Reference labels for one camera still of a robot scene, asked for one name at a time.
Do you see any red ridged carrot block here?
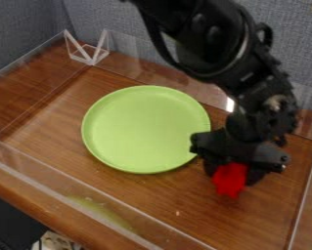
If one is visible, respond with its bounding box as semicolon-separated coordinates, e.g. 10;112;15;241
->
212;162;248;198

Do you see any white power strip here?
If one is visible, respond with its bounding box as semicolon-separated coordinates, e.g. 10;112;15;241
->
29;230;83;250

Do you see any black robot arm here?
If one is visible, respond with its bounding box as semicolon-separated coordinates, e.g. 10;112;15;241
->
120;0;297;186

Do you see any clear acrylic corner bracket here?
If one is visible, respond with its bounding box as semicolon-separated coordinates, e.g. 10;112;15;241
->
63;30;110;66

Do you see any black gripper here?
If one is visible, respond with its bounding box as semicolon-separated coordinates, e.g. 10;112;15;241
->
189;129;291;187

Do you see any green round plate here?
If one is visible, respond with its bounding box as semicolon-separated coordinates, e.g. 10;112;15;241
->
80;86;210;174

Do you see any clear acrylic enclosure wall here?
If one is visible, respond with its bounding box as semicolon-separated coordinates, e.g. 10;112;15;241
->
0;35;312;250

